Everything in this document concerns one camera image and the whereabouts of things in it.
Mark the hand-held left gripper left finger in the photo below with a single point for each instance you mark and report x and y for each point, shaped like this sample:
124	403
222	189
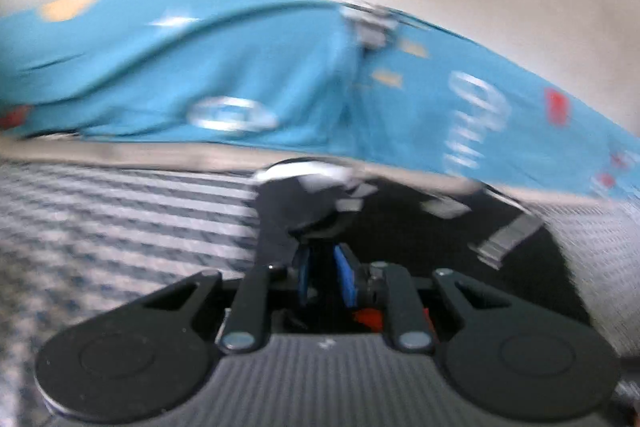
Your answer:
302	279

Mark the black pants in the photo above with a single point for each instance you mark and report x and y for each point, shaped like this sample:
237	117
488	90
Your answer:
405	232

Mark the blue printed bed sheet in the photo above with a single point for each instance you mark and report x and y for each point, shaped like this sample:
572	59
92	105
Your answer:
250	57

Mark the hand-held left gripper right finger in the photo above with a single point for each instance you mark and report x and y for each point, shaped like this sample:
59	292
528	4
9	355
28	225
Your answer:
345	279

